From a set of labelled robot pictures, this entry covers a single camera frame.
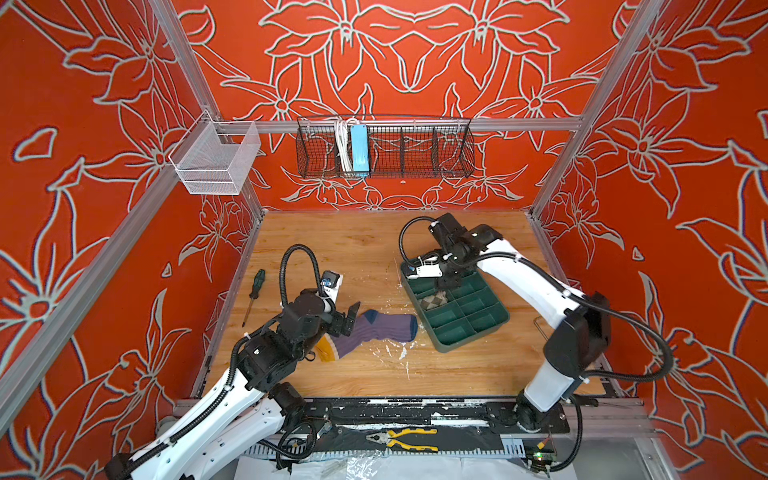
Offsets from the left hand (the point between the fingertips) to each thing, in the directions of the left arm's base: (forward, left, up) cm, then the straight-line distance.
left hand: (340, 295), depth 71 cm
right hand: (+13, -24, -6) cm, 28 cm away
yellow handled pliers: (-25, -14, -21) cm, 35 cm away
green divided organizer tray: (+5, -33, -17) cm, 37 cm away
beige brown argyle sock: (+8, -25, -16) cm, 31 cm away
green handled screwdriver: (+10, +32, -21) cm, 40 cm away
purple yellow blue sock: (+2, -6, -21) cm, 22 cm away
